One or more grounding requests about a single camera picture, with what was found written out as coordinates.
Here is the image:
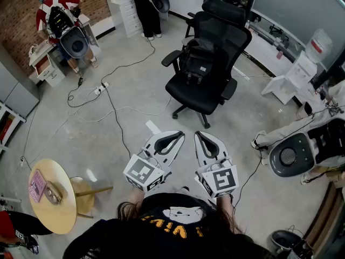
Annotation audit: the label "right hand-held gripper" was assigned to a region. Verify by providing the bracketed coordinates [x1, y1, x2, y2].
[194, 131, 239, 200]

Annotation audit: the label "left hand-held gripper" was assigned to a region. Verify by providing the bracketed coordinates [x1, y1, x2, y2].
[123, 129, 187, 194]

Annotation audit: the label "black mesh office chair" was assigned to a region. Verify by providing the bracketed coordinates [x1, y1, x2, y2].
[161, 0, 253, 130]

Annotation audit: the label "black backpack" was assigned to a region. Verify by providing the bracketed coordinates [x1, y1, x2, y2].
[178, 38, 217, 85]

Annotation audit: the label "person's right forearm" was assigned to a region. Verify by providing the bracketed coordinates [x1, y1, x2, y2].
[216, 195, 236, 228]

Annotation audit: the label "person's left forearm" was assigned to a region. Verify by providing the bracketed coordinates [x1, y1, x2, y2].
[128, 187, 147, 209]

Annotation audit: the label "black chair with grey seat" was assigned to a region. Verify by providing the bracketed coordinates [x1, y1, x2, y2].
[181, 11, 198, 47]

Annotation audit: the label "white paper strip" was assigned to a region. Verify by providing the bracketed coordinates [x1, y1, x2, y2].
[145, 120, 163, 135]

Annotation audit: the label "white power strip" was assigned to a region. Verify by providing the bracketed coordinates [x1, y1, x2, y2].
[93, 81, 111, 97]

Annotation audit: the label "white low stand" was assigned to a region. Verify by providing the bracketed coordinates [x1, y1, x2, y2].
[260, 75, 300, 105]

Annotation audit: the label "person's black printed shirt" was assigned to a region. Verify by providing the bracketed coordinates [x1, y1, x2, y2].
[63, 192, 272, 259]

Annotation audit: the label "wooden stool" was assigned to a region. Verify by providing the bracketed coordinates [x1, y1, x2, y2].
[69, 176, 114, 220]

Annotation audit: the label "white water dispenser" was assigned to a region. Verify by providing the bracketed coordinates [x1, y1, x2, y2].
[285, 50, 318, 89]

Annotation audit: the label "eyeglasses in open case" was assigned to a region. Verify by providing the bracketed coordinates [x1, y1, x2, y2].
[43, 180, 64, 206]

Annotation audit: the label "round wooden table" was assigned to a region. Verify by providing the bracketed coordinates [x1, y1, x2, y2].
[27, 158, 78, 235]

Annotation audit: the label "pink book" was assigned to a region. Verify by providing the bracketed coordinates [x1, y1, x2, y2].
[27, 169, 48, 203]

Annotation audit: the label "white drawer cabinet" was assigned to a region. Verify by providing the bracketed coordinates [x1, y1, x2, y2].
[102, 0, 144, 38]

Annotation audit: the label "white desk with drawer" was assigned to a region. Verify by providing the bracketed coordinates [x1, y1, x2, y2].
[28, 13, 102, 88]

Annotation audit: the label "clear water bottle red label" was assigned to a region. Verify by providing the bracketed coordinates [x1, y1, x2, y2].
[305, 28, 334, 64]

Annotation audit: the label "white open shelf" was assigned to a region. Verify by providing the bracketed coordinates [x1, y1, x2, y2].
[0, 100, 27, 156]

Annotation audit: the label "grey cabinet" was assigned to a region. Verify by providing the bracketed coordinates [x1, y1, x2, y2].
[0, 44, 41, 119]

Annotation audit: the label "red cloth item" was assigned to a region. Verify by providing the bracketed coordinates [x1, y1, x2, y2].
[0, 210, 17, 240]

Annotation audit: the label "thin black cable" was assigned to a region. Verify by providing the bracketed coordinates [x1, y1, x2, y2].
[232, 114, 316, 210]

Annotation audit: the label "white floor cable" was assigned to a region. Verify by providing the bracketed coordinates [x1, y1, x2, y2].
[68, 87, 173, 124]

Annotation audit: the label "long black floor cable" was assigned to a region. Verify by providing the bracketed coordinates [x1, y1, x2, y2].
[103, 85, 133, 162]
[100, 36, 157, 85]

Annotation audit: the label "looped black adapter cable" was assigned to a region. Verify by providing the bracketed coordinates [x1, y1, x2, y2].
[66, 85, 102, 109]

